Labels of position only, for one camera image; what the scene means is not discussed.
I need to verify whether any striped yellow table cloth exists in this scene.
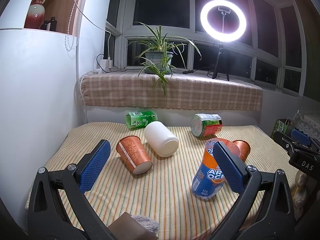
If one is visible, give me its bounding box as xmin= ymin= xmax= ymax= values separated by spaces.
xmin=24 ymin=121 xmax=301 ymax=240

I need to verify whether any ring light on tripod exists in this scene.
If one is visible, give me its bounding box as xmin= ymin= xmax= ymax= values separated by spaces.
xmin=200 ymin=0 xmax=247 ymax=79

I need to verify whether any lying orange paper cup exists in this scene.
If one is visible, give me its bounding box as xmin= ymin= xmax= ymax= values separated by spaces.
xmin=116 ymin=135 xmax=152 ymax=175

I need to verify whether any blue orange Arctic Ocean cup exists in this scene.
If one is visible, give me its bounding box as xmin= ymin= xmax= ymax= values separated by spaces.
xmin=191 ymin=138 xmax=241 ymax=200

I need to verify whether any white cable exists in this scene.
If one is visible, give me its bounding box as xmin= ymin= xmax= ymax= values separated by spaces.
xmin=65 ymin=0 xmax=112 ymax=61

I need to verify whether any green tissue box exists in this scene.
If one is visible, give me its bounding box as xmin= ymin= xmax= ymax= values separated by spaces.
xmin=271 ymin=118 xmax=292 ymax=139

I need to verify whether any white power adapter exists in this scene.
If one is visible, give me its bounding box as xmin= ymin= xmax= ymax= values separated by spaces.
xmin=97 ymin=58 xmax=113 ymax=73

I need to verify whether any red white vase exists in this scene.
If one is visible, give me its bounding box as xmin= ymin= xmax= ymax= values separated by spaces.
xmin=24 ymin=0 xmax=46 ymax=29

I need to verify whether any green red label cup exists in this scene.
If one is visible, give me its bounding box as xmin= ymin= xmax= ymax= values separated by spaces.
xmin=190 ymin=113 xmax=222 ymax=137

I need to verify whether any white lace cloth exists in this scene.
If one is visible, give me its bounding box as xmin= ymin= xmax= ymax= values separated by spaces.
xmin=293 ymin=110 xmax=320 ymax=140

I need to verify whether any spider plant in pot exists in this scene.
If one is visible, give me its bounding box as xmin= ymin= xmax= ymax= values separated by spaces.
xmin=131 ymin=22 xmax=201 ymax=95

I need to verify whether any upright orange paper cup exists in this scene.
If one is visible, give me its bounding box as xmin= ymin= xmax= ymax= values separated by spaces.
xmin=233 ymin=140 xmax=251 ymax=162

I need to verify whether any green tea label cup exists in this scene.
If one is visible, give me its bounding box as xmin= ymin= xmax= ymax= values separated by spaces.
xmin=125 ymin=111 xmax=158 ymax=130

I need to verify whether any beige plaid cloth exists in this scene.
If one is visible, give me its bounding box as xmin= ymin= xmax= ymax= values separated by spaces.
xmin=81 ymin=72 xmax=263 ymax=111

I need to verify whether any white plastic cup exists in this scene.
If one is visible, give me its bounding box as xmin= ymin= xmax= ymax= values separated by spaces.
xmin=144 ymin=121 xmax=180 ymax=158

